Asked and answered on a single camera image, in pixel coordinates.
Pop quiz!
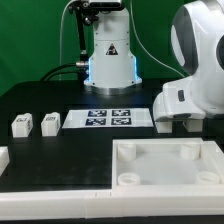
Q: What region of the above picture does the white front wall rail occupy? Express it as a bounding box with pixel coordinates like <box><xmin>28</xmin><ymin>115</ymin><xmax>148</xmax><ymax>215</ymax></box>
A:
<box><xmin>0</xmin><ymin>185</ymin><xmax>224</xmax><ymax>221</ymax></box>

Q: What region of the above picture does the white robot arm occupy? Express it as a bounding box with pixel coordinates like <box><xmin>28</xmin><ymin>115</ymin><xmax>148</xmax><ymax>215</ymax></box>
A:
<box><xmin>85</xmin><ymin>0</ymin><xmax>224</xmax><ymax>122</ymax></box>

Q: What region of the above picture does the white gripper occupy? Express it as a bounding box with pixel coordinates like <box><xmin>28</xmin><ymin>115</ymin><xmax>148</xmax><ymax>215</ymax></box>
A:
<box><xmin>153</xmin><ymin>77</ymin><xmax>205</xmax><ymax>122</ymax></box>

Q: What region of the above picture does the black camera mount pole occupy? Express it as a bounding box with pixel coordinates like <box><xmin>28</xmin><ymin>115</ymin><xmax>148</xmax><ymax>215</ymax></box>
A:
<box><xmin>68</xmin><ymin>0</ymin><xmax>98</xmax><ymax>68</ymax></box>

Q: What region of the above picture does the black cable bundle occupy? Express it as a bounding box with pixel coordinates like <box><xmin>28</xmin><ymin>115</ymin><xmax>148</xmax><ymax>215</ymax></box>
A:
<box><xmin>40</xmin><ymin>62</ymin><xmax>88</xmax><ymax>82</ymax></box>

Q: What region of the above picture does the white cable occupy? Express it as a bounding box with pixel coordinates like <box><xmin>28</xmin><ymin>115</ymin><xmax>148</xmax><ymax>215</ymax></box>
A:
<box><xmin>58</xmin><ymin>0</ymin><xmax>78</xmax><ymax>81</ymax></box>

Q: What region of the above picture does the white marker sheet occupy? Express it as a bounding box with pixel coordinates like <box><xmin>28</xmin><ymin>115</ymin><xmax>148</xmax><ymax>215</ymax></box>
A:
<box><xmin>63</xmin><ymin>108</ymin><xmax>153</xmax><ymax>129</ymax></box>

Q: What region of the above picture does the white square tabletop part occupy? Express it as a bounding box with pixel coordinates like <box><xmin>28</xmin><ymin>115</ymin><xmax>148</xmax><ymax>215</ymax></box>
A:
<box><xmin>112</xmin><ymin>138</ymin><xmax>224</xmax><ymax>190</ymax></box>

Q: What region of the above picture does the white left wall piece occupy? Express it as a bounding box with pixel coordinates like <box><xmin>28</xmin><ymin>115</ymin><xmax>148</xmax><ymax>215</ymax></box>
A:
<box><xmin>0</xmin><ymin>146</ymin><xmax>10</xmax><ymax>176</ymax></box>

